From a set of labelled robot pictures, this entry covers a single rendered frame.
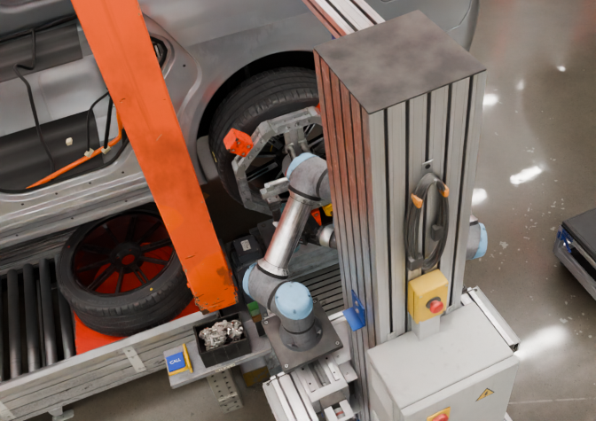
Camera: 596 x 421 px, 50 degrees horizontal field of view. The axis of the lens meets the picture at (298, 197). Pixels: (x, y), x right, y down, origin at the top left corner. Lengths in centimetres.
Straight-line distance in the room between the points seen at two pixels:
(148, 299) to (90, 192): 53
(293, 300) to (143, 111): 76
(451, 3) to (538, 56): 206
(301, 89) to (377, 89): 146
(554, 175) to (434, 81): 280
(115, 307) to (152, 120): 117
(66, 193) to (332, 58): 181
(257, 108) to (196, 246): 61
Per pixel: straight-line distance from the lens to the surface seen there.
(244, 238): 310
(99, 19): 183
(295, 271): 328
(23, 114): 355
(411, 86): 121
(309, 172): 205
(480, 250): 226
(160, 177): 216
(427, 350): 177
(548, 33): 511
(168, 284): 295
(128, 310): 295
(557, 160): 407
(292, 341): 224
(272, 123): 260
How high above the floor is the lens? 277
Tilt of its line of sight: 47 degrees down
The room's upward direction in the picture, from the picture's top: 10 degrees counter-clockwise
